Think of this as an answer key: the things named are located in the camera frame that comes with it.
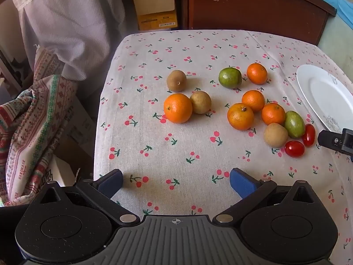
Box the beige round fruit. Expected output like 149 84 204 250
264 123 289 148
189 91 212 114

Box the white checked curtain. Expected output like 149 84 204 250
9 0 130 82

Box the brown wooden cabinet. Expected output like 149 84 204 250
176 0 337 46

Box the white plate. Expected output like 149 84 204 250
296 64 353 134

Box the green bedsheet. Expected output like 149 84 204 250
317 14 353 83

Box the cherry print tablecloth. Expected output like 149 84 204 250
93 29 353 265

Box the brown kiwi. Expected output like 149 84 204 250
166 70 187 92

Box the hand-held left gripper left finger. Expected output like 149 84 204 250
39 168 142 226

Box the blue blanket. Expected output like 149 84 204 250
302 0 353 31

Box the red cherry tomato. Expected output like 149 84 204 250
284 140 305 158
302 124 316 147

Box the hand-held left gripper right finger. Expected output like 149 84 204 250
212 167 323 224

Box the open cardboard box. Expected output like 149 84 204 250
120 0 178 31

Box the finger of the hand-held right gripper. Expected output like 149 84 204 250
317 128 353 162

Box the patterned woven cloth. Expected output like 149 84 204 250
0 45 80 207

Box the green round fruit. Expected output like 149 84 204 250
284 111 306 139
219 67 242 89

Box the large orange mandarin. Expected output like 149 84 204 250
163 93 193 124

